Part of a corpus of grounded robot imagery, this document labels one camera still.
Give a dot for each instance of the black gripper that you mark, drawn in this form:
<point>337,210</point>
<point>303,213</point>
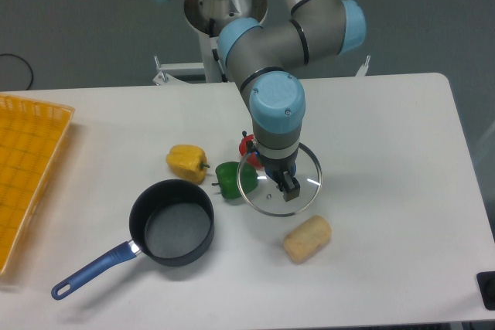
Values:
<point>280,166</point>

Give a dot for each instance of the glass pot lid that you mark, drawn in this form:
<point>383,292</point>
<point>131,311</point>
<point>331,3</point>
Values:
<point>268,200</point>

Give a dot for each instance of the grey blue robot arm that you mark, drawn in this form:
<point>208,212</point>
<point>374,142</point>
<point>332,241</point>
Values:
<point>276,102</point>

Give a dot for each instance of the red bell pepper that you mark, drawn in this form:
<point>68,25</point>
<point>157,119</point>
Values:
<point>246,148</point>

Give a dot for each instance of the green bell pepper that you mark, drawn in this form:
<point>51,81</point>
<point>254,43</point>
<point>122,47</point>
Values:
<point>227,179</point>

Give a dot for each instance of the beige bread loaf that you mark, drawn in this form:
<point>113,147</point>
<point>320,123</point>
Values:
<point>307,239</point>

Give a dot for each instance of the yellow bell pepper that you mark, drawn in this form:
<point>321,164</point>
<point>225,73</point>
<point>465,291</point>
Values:
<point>188,162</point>

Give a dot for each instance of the black device at table edge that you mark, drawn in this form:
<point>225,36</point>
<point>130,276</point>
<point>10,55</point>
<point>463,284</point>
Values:
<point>486,283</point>

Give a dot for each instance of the yellow plastic basket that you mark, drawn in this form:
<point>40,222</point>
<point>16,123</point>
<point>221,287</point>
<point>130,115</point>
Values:
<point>32,134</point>

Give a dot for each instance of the dark saucepan blue handle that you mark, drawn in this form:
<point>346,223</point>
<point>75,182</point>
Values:
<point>171,222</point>

